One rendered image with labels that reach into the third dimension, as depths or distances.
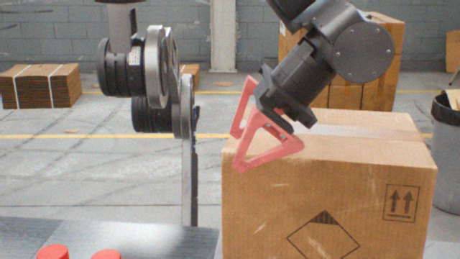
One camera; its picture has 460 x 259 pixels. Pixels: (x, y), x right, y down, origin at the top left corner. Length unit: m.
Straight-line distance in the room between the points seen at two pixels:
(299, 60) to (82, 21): 5.77
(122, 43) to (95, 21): 5.08
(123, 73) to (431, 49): 5.70
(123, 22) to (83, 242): 0.48
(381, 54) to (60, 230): 0.83
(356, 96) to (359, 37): 3.53
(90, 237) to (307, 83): 0.68
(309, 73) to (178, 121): 1.09
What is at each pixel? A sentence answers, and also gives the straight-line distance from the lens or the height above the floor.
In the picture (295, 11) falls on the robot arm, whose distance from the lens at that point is 0.50.
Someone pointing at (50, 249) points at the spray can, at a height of 1.08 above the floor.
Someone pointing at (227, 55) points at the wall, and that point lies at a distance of 5.99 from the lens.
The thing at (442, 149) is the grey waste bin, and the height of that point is 0.37.
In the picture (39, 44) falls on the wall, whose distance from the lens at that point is 6.45.
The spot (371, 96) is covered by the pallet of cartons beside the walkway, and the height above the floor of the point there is 0.30.
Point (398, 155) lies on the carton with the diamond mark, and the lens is 0.71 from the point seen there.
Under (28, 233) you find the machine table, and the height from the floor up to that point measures 0.83.
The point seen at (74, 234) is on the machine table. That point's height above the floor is 0.83.
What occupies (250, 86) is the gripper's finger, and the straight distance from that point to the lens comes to 0.59.
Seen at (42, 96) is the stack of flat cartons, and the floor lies 0.12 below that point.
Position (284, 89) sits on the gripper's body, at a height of 1.25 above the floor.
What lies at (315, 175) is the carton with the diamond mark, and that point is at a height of 1.09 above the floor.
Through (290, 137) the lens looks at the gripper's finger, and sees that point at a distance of 0.49.
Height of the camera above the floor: 1.39
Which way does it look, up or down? 20 degrees down
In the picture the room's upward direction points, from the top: straight up
